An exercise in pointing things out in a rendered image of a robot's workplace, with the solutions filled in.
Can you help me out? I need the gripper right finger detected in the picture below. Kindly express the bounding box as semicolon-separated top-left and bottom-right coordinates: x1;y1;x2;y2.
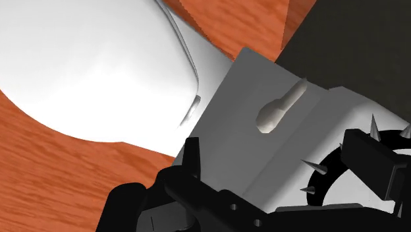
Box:
340;128;411;202

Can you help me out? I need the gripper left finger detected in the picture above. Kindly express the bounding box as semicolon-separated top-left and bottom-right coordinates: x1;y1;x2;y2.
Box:
96;136;268;232

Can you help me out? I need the white toilet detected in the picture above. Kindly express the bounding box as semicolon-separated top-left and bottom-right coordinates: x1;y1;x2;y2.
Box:
0;0;411;214

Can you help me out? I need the black spiked collar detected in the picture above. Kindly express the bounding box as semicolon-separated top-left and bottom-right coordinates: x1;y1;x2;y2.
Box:
300;113;411;219

